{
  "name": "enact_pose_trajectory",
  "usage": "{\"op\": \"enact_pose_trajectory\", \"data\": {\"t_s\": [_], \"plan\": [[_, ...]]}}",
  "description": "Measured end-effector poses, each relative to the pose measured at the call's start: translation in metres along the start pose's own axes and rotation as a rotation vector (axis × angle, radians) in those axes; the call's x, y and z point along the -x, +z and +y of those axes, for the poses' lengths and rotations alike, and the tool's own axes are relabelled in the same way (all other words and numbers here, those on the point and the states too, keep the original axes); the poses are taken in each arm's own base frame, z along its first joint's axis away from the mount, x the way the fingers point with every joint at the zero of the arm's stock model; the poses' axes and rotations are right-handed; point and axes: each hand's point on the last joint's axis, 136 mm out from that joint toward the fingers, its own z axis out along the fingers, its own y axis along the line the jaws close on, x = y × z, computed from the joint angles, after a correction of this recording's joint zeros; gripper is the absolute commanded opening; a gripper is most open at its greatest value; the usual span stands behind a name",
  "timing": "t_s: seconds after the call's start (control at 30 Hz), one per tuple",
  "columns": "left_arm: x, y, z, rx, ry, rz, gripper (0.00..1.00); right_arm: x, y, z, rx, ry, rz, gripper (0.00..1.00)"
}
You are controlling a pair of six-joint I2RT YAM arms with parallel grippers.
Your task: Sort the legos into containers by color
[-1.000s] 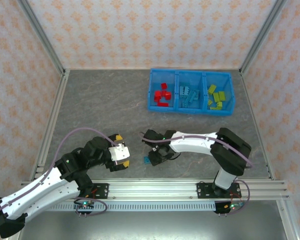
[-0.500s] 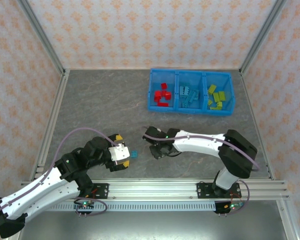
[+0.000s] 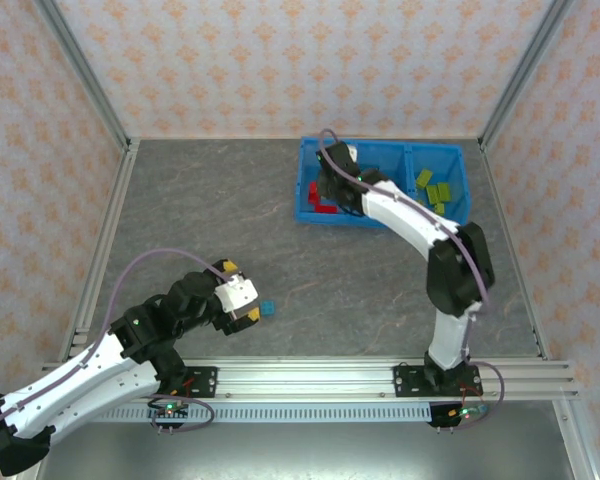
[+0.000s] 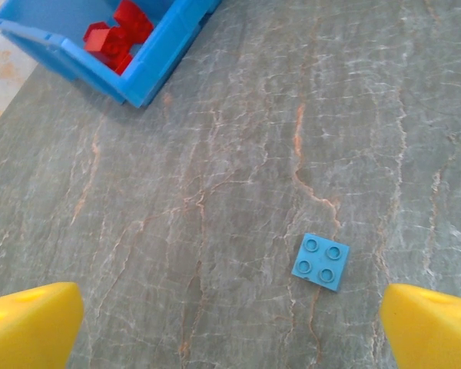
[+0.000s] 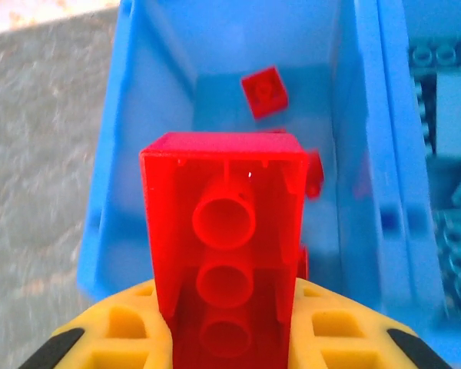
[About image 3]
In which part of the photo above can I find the blue three-compartment plastic bin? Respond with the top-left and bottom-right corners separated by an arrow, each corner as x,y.
293,135 -> 474,235

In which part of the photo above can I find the grey metal lower panel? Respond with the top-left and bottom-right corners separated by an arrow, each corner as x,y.
34,422 -> 581,480

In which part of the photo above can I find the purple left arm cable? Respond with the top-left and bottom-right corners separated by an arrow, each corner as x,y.
0,248 -> 234,469

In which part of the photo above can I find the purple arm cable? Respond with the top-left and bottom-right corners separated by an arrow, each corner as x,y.
0,248 -> 234,469
317,128 -> 506,434

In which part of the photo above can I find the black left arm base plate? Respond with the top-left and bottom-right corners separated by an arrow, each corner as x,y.
169,364 -> 219,399

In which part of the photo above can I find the wide aluminium frame rail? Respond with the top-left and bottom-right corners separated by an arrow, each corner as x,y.
39,355 -> 581,402

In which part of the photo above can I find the aluminium side frame rail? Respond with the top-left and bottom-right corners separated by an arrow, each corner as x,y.
58,138 -> 142,362

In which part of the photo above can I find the slotted grey cable duct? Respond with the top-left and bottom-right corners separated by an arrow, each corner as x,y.
87,403 -> 434,425

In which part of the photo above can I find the thin aluminium side rail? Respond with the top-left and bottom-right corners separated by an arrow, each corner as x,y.
479,142 -> 551,360

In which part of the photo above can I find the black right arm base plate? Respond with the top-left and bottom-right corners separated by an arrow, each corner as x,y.
393,363 -> 481,399

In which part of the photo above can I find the slanted aluminium frame post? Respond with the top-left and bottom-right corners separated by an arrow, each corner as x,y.
479,0 -> 577,149
32,0 -> 134,151

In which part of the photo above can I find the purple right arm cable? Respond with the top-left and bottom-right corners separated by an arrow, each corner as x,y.
317,128 -> 506,434

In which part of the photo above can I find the aluminium frame leg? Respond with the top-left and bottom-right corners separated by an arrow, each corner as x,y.
552,399 -> 600,480

